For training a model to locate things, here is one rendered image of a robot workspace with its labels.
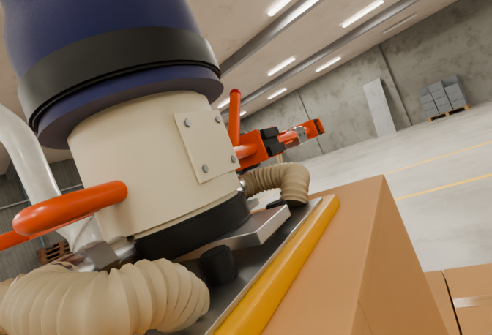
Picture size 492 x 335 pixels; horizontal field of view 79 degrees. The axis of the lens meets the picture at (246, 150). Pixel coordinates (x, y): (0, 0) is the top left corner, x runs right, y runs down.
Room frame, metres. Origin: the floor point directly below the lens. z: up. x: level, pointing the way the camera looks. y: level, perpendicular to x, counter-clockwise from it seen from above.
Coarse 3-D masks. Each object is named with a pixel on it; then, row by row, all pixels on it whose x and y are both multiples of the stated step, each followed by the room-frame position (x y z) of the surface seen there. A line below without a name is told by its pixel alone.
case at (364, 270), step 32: (320, 192) 0.58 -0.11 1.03; (352, 192) 0.49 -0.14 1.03; (384, 192) 0.47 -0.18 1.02; (352, 224) 0.34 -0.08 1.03; (384, 224) 0.37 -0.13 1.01; (320, 256) 0.29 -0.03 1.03; (352, 256) 0.26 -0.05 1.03; (384, 256) 0.31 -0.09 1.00; (416, 256) 0.53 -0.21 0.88; (288, 288) 0.25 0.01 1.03; (320, 288) 0.23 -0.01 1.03; (352, 288) 0.21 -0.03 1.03; (384, 288) 0.27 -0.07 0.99; (416, 288) 0.41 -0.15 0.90; (288, 320) 0.21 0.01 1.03; (320, 320) 0.19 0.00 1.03; (352, 320) 0.18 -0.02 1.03; (384, 320) 0.23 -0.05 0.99; (416, 320) 0.34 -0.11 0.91
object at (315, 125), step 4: (312, 120) 0.83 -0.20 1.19; (316, 120) 0.89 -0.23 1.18; (320, 120) 0.90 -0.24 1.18; (300, 124) 0.85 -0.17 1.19; (304, 124) 0.85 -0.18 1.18; (308, 124) 0.84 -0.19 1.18; (312, 124) 0.83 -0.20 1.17; (316, 124) 0.90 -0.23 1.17; (320, 124) 0.90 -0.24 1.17; (312, 128) 0.84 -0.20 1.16; (316, 128) 0.88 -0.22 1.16; (320, 128) 0.90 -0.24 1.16; (312, 132) 0.84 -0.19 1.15; (316, 132) 0.83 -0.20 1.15; (320, 132) 0.88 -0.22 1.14; (324, 132) 0.90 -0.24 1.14; (308, 136) 0.85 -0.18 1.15; (312, 136) 0.84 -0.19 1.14; (316, 136) 0.84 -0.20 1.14
